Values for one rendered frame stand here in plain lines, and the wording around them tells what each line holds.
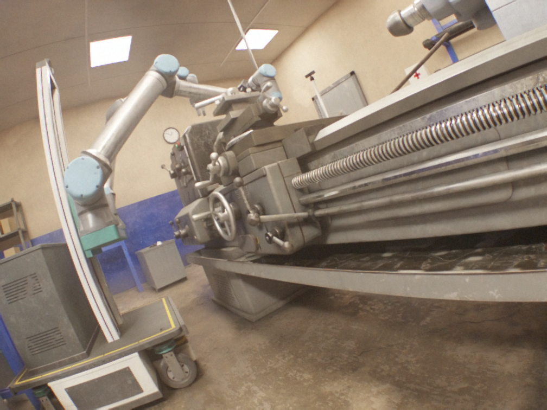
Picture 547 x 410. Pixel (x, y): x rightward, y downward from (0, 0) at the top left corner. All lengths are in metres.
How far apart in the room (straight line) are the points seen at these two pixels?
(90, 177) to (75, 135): 4.45
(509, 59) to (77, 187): 1.23
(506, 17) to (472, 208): 0.45
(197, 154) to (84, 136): 3.77
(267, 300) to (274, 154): 1.11
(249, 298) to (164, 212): 3.58
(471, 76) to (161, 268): 3.61
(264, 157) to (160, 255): 2.93
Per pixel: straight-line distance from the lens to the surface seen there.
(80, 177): 1.07
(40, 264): 1.34
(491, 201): 0.69
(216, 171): 1.03
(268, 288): 1.85
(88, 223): 1.22
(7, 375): 2.28
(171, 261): 3.78
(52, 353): 1.42
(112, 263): 5.07
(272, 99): 0.99
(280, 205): 0.89
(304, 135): 0.92
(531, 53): 0.63
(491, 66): 0.64
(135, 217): 5.09
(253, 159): 0.94
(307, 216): 0.91
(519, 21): 0.74
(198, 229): 1.86
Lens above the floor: 0.71
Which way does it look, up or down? 2 degrees down
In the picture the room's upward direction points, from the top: 19 degrees counter-clockwise
